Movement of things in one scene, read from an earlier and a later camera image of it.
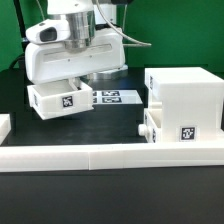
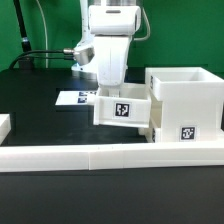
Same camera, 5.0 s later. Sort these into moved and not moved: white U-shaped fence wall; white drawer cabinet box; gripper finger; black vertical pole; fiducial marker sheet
Moved: fiducial marker sheet; gripper finger
Not moved: white drawer cabinet box; black vertical pole; white U-shaped fence wall
